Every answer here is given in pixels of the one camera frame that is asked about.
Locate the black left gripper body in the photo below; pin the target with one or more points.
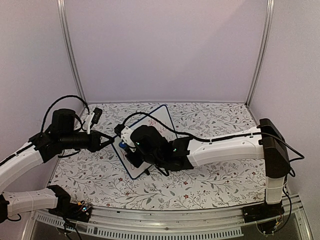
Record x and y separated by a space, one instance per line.
68 140

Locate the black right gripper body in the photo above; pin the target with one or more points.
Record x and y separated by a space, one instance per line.
149 159

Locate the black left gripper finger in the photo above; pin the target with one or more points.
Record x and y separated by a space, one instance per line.
105 138
105 144

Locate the blue whiteboard eraser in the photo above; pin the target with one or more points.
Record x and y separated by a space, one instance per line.
122 145

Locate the small blue-framed whiteboard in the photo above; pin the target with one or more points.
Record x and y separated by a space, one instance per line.
161 113

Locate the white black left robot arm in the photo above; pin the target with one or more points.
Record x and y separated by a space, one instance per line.
15 200

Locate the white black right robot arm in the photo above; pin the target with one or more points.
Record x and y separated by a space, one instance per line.
261 142

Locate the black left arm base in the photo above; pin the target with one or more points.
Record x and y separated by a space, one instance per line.
80 211

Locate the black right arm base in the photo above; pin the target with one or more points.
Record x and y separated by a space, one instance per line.
267 216

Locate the floral patterned tablecloth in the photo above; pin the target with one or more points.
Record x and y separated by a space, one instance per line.
101 179

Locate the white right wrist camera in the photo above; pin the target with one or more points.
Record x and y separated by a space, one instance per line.
124 132

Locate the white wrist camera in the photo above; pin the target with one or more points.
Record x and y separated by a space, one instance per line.
124 132
92 119

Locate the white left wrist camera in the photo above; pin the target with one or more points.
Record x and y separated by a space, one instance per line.
92 119

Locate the aluminium front rail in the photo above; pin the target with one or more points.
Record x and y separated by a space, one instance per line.
226 223

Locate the left aluminium frame post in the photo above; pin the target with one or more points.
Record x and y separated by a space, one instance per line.
61 6

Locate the aluminium frame post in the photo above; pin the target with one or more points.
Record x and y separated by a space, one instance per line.
262 51
61 6

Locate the right aluminium frame post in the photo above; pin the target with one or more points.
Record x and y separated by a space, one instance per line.
262 51

